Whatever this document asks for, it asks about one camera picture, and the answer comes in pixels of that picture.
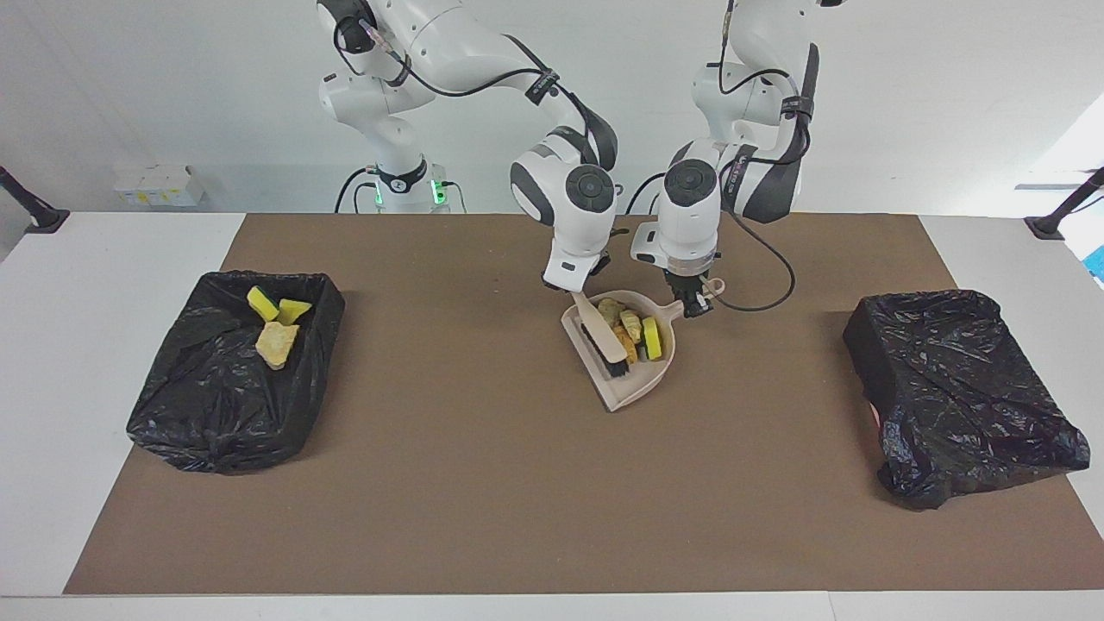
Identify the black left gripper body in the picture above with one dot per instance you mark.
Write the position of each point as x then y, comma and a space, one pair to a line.
684, 283

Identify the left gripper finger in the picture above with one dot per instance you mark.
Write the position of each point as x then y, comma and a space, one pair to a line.
707, 293
692, 309

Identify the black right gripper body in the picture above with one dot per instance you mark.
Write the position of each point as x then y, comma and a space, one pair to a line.
600, 264

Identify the yellow rounded sponge piece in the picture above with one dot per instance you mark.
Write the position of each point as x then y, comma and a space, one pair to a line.
651, 339

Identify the beige hand brush black bristles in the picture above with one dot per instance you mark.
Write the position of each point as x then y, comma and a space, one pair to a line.
604, 336

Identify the orange-brown oval sponge piece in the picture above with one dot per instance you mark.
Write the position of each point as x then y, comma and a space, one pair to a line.
628, 347

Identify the beige plastic dustpan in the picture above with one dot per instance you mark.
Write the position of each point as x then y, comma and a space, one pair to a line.
634, 388

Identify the yellow notched sponge piece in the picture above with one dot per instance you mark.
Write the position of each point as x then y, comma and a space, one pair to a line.
293, 310

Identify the large beige sponge chunk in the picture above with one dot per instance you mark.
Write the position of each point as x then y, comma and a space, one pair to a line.
276, 345

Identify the yellow wedge sponge piece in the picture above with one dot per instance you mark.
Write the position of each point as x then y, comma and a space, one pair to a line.
260, 302

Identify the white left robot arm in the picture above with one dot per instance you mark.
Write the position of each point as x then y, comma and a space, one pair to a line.
690, 224

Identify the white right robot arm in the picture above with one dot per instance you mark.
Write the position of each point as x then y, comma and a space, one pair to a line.
586, 224

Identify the bag-covered bin with pink rim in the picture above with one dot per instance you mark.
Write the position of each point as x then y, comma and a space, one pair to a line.
957, 397

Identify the open bin with black bag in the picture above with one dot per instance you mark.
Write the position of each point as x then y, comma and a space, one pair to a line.
216, 405

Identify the brown table mat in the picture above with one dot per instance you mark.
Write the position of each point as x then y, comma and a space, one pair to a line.
733, 517

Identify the blue plastic object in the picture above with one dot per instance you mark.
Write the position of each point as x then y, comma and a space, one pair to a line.
1098, 263

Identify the white boxes with yellow labels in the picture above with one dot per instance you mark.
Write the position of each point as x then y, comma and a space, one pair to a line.
158, 185

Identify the black camera stand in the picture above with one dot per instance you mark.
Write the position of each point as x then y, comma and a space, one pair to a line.
43, 220
1048, 226

